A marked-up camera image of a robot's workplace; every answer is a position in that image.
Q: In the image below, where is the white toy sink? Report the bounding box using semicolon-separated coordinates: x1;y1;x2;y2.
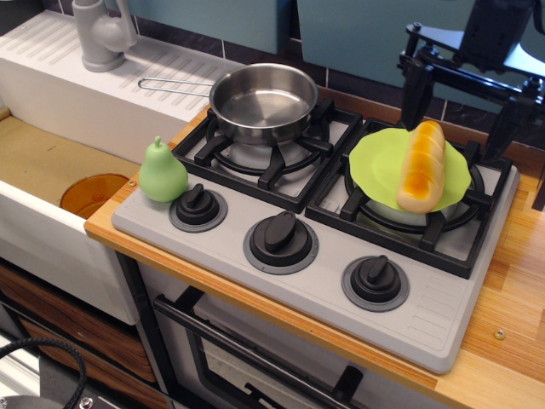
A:
1;11;234;325

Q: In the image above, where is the green toy pear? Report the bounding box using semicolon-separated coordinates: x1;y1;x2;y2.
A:
138;136;188;203

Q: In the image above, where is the middle black stove knob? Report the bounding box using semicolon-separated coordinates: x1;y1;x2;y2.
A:
243;210;319;275

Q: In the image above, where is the lime green plate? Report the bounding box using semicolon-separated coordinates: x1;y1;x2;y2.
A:
349;128;472;211

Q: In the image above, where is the grey toy faucet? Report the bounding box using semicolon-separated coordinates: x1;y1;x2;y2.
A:
72;0;138;72

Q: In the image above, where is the orange sink drain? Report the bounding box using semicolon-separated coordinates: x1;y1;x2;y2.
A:
60;173;129;219

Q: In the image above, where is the right black stove knob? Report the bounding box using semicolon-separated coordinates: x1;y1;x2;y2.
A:
341;255;410;313

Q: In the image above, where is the right black burner grate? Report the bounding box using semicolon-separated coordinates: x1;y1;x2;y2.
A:
306;118;519;279

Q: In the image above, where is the grey toy stove top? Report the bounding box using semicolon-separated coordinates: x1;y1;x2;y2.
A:
111;106;521;376

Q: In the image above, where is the black cable bottom left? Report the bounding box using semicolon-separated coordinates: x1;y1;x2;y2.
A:
0;337;89;409

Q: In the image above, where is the black burner grate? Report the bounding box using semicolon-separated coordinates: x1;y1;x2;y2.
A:
306;118;519;279
173;99;364;213

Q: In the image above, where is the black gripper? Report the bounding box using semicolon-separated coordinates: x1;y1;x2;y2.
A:
399;1;544;162

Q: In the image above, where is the stainless steel pan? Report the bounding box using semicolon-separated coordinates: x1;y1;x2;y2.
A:
138;63;318;147

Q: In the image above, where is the left black stove knob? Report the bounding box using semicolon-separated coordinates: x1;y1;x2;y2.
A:
169;183;228;233

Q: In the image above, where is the wooden drawer cabinet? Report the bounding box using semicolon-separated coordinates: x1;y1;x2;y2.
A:
1;259;169;408

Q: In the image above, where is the toy bread loaf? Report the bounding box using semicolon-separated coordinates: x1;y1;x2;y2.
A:
396;120;446;214

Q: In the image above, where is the black stove knob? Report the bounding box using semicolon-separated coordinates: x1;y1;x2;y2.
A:
169;183;228;233
341;255;410;313
243;210;319;275

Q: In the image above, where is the left black burner grate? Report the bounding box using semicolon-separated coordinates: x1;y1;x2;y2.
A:
173;99;364;213

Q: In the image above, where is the oven door with handle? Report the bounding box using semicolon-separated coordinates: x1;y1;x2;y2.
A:
152;286;442;408

